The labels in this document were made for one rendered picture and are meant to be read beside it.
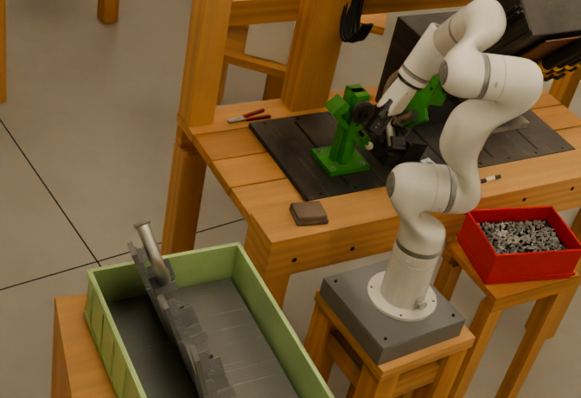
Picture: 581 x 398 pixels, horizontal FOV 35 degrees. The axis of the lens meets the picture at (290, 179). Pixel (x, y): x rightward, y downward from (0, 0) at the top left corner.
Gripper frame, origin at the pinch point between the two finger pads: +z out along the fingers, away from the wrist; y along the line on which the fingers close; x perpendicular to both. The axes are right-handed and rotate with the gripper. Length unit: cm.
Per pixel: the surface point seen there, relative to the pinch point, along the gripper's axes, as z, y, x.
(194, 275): 53, 35, -9
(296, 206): 35.3, -0.3, -6.6
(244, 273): 45, 30, 1
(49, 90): 138, -116, -179
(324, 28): 2, -43, -45
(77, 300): 71, 53, -26
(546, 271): 17, -43, 58
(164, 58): 115, -182, -168
